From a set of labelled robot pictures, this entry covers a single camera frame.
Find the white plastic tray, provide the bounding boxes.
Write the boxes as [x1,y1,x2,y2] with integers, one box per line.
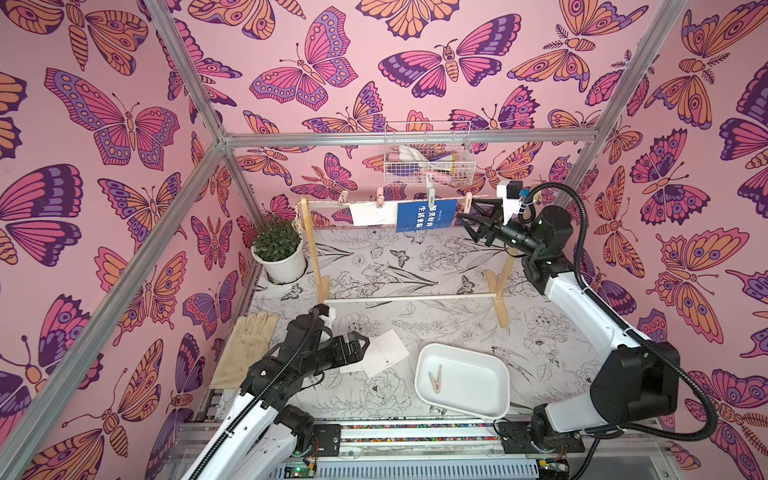
[414,343,510,420]

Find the potted green plant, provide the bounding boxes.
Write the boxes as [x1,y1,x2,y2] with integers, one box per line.
[251,214,307,285]

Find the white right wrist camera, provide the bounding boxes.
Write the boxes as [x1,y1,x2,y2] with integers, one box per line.
[496,180,529,223]

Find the grey clothespin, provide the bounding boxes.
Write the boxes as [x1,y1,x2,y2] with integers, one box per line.
[424,174,436,210]

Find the aluminium frame profiles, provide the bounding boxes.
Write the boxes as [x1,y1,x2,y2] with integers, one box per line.
[0,0,691,480]

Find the blue postcard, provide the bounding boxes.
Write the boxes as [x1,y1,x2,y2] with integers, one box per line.
[396,199,457,233]

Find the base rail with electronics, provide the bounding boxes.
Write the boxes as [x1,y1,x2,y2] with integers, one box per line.
[167,413,661,480]

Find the white wire basket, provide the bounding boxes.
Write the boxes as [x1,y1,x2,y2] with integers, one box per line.
[380,122,477,188]

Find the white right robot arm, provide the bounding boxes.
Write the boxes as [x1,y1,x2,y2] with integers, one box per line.
[456,181,718,450]

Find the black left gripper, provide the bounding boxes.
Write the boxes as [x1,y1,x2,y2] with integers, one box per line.
[300,330,369,378]

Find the wooden drying rack frame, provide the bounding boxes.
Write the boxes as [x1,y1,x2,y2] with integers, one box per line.
[293,196,517,329]

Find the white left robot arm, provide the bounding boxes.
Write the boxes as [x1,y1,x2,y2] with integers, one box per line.
[183,304,371,479]

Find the white postcard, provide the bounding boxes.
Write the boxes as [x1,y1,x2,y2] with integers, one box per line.
[349,201,399,227]
[339,329,409,378]

